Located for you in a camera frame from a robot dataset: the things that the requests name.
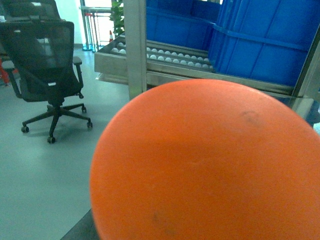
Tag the black office chair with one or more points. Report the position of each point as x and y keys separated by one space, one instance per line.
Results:
x=42 y=66

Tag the steel roller rack frame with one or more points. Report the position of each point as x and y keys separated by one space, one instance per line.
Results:
x=133 y=60

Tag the large blue plastic crate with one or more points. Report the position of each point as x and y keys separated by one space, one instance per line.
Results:
x=265 y=40

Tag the green potted plant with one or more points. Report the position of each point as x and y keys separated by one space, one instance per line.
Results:
x=117 y=16

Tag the rear blue plastic crate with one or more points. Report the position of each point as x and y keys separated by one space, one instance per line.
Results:
x=185 y=23

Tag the orange cylindrical capacitor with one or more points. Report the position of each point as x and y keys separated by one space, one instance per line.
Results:
x=206 y=159

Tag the red white traffic cone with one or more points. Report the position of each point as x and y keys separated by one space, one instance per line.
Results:
x=110 y=36

